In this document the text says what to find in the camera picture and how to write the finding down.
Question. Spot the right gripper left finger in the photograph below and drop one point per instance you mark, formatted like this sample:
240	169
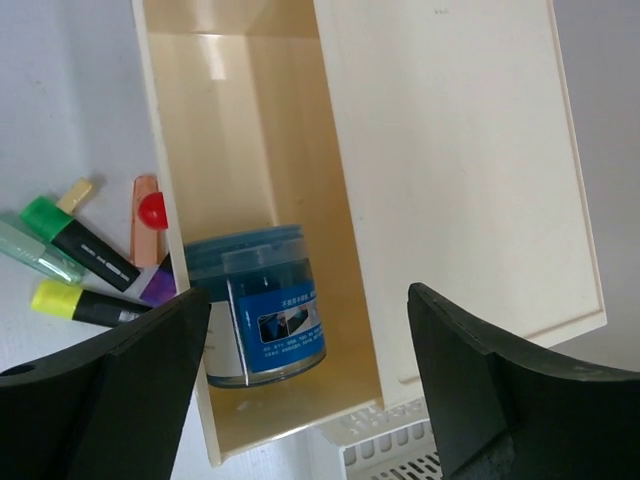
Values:
111	407

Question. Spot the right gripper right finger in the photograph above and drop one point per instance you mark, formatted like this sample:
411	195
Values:
502	407

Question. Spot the blue labelled jar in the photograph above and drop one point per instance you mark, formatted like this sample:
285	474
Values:
264	323

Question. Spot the cream top drawer red knob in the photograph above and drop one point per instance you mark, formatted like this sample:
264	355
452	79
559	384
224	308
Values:
245	138

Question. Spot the white plastic file organizer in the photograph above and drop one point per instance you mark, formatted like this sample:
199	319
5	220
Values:
376	444

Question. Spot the yellow cap black marker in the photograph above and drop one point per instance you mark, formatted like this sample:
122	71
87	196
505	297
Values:
72	302

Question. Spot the purple cap black marker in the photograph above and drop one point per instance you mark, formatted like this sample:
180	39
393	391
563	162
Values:
161	287

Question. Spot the orange translucent tube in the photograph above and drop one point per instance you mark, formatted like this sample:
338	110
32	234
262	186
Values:
148	221

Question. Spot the clear green tube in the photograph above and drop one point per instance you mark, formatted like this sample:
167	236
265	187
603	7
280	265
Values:
21	244

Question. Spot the green cap black marker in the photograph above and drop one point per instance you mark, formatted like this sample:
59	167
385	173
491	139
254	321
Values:
79	243

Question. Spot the cream wooden drawer cabinet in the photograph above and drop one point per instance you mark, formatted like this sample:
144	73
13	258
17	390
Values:
462	169

